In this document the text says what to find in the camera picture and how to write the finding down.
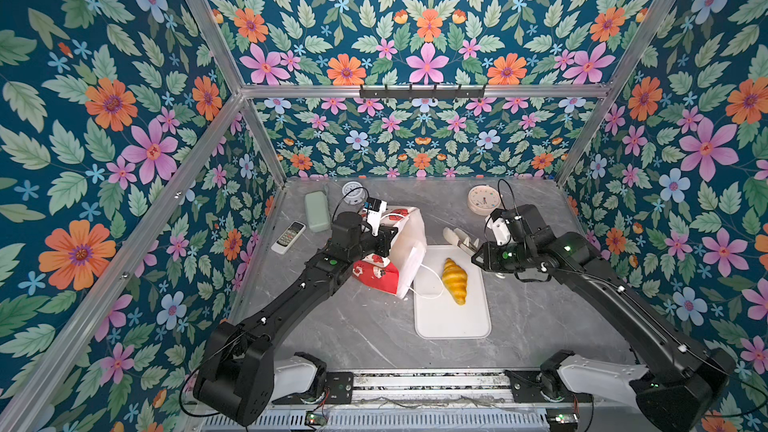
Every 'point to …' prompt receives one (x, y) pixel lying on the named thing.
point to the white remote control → (289, 237)
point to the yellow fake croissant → (455, 279)
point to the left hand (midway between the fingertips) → (402, 223)
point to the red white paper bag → (395, 273)
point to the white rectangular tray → (437, 313)
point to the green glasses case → (317, 211)
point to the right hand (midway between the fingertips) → (475, 257)
